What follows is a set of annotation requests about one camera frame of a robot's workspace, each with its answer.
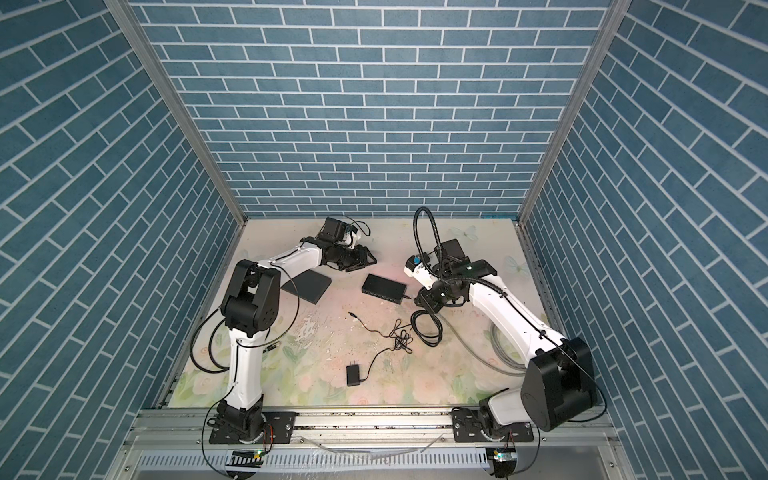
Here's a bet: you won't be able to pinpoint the white slotted cable duct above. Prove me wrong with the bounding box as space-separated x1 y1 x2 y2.
136 449 490 472

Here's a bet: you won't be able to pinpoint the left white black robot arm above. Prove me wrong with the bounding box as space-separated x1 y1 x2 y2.
217 238 377 419

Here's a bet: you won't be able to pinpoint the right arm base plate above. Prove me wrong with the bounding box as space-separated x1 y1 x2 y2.
450 407 534 443

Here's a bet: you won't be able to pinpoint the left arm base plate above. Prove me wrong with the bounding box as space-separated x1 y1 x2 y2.
206 410 297 446

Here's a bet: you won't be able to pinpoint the aluminium front rail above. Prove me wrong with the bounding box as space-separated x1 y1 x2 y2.
124 406 620 450

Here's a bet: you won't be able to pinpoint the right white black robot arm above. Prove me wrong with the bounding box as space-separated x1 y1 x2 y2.
412 273 600 439

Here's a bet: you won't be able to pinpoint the black coiled ethernet cable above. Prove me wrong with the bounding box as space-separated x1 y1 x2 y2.
410 308 444 348

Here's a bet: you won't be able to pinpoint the black loose power adapter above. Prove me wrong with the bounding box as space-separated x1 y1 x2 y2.
346 364 362 387

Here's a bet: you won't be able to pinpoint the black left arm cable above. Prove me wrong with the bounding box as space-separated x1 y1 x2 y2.
190 266 301 374

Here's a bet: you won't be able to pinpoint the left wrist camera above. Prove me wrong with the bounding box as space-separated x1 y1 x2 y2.
317 217 361 248

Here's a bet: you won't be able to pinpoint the black ribbed network switch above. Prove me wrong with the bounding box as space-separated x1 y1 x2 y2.
361 274 407 304

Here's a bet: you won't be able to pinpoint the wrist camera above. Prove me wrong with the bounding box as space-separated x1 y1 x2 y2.
404 239 498 288
317 217 361 248

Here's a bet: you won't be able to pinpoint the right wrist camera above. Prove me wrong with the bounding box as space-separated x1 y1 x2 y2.
404 239 498 288

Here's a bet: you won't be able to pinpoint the grey ethernet cable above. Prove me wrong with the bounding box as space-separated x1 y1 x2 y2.
440 314 529 378

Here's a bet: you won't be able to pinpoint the black loose adapter cord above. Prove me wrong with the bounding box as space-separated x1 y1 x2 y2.
347 310 415 379

